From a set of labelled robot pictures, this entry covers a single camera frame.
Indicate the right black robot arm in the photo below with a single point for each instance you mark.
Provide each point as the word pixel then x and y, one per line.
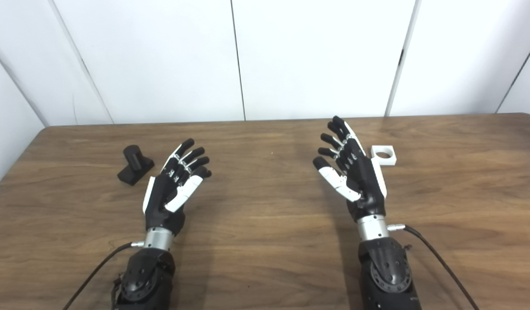
pixel 388 271

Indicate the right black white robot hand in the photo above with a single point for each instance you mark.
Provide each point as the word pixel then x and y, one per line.
pixel 366 181

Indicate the white square piece with hole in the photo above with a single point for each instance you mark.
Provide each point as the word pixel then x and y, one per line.
pixel 389 159

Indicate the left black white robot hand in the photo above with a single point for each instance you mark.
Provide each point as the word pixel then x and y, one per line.
pixel 161 193

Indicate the black peg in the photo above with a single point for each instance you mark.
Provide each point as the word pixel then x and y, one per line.
pixel 135 165

